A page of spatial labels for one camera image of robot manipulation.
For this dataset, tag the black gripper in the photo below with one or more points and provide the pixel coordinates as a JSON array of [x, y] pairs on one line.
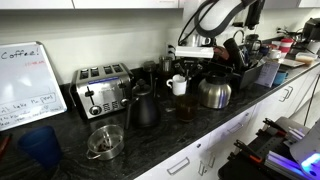
[[188, 62]]

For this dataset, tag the white ceramic mug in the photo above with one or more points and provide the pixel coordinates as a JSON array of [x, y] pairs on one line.
[[178, 86]]

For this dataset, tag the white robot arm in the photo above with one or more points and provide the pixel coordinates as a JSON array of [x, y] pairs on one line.
[[216, 16]]

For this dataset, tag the black mug in rack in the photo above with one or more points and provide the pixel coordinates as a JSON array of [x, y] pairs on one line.
[[235, 51]]

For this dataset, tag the small white mug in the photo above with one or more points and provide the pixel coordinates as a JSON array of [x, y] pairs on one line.
[[275, 53]]

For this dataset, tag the blue mug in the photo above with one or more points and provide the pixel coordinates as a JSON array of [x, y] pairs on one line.
[[280, 77]]

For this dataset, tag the dark glass french press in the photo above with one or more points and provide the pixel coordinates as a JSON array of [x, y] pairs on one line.
[[165, 66]]

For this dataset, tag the stainless steel coffee carafe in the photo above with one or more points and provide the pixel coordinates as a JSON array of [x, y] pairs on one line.
[[215, 91]]

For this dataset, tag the amber glass cup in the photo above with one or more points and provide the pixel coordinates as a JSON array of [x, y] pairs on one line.
[[186, 108]]

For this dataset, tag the small dark jar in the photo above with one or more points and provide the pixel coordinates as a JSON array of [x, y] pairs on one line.
[[150, 66]]

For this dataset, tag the red bowl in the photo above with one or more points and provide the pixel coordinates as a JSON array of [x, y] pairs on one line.
[[222, 53]]

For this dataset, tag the silver metal spoon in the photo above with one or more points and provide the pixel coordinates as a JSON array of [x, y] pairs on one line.
[[170, 109]]

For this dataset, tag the black gooseneck kettle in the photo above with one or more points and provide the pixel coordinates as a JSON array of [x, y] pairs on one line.
[[143, 106]]

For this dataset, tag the black dish rack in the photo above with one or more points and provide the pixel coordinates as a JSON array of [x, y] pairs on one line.
[[245, 76]]

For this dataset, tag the clear glass french press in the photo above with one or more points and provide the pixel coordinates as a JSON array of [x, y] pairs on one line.
[[252, 41]]

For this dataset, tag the printed paper card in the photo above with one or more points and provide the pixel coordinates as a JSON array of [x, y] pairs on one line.
[[267, 73]]

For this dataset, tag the white lower cabinet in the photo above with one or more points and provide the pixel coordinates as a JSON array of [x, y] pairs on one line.
[[266, 110]]

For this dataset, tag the white cabinet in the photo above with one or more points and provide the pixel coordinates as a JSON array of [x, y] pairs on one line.
[[100, 3], [266, 110]]

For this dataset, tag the stainless steel four-slot toaster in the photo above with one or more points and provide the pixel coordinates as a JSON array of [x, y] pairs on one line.
[[100, 96]]

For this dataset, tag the red and white cup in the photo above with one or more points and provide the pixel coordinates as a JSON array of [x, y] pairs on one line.
[[286, 45]]

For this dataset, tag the small metal strainer pot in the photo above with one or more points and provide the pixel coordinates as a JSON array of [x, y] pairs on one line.
[[105, 141]]

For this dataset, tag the white upper cabinet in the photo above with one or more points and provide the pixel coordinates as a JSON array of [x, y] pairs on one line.
[[100, 3]]

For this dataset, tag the clear plastic food container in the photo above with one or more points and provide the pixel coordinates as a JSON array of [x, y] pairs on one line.
[[306, 57]]

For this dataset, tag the black coffee machine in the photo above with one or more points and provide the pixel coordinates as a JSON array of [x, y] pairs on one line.
[[312, 30]]

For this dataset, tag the purple lit white device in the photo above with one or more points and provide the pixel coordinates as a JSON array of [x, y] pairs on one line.
[[308, 158]]

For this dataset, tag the whiteboard with handwritten notes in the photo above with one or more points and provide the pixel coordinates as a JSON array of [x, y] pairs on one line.
[[26, 86]]

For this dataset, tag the blue plastic cup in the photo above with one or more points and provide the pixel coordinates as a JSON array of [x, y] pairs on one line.
[[40, 146]]

